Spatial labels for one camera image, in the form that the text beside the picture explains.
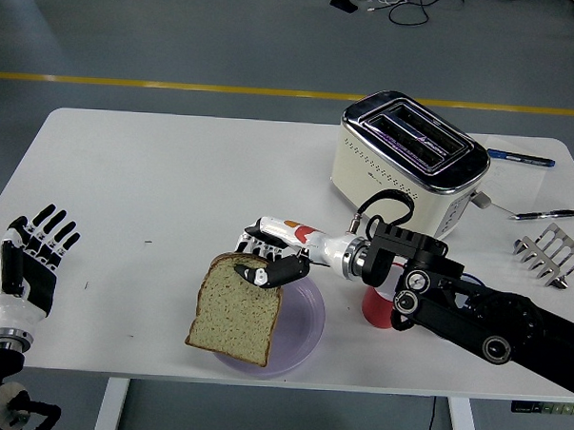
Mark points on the metal toast rack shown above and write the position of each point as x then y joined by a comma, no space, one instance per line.
552,257

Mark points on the purple plastic plate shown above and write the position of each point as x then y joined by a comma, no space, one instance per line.
301,330

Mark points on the black table control panel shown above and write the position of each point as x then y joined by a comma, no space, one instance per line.
545,407

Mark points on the white table leg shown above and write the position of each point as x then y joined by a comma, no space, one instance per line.
111,407
463,425

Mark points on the blue marker pen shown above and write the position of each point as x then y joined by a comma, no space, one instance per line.
520,157

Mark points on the red enamel mug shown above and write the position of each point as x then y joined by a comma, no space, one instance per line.
375,310

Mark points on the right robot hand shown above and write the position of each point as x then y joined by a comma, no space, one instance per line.
314,245

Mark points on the brown bread slice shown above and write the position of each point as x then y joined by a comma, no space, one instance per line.
235,317

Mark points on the black foot pedal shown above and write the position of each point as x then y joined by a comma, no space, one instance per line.
344,3

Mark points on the cream and chrome toaster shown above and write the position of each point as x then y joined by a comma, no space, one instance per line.
388,181

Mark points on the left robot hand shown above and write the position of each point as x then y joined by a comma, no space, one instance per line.
31,280

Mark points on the black ballpoint pen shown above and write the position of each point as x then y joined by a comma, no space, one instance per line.
546,214

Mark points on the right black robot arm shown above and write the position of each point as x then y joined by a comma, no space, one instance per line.
454,303

